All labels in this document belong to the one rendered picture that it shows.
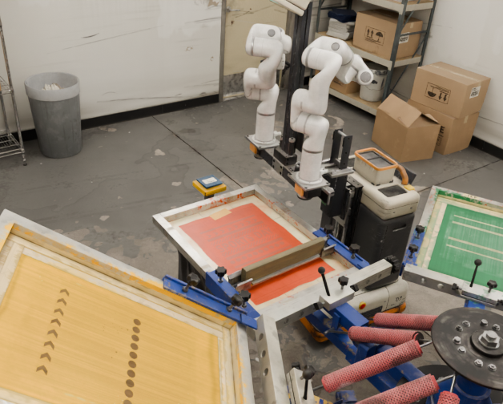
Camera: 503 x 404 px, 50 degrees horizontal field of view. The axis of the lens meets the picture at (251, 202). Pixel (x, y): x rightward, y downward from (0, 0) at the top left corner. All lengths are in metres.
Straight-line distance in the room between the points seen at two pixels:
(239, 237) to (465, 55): 4.11
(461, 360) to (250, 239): 1.17
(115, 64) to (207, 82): 1.11
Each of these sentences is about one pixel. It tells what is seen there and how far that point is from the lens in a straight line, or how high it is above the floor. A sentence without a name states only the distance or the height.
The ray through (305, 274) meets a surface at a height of 0.95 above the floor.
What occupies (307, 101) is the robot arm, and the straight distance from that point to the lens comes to 2.36.
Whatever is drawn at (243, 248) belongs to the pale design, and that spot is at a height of 0.95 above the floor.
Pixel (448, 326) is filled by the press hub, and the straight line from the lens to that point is 1.66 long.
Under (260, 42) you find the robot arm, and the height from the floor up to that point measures 1.69.
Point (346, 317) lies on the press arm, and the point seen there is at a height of 1.04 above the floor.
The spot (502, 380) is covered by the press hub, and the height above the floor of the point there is 1.31.
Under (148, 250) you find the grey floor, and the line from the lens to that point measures 3.93.
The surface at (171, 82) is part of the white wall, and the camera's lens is 5.98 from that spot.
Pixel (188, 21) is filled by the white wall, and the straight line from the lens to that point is 5.89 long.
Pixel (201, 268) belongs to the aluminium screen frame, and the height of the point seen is 0.99.
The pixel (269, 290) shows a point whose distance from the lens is 2.17.
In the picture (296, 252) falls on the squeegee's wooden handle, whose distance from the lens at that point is 2.22.
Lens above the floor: 2.38
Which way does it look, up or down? 32 degrees down
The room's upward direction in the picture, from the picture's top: 4 degrees clockwise
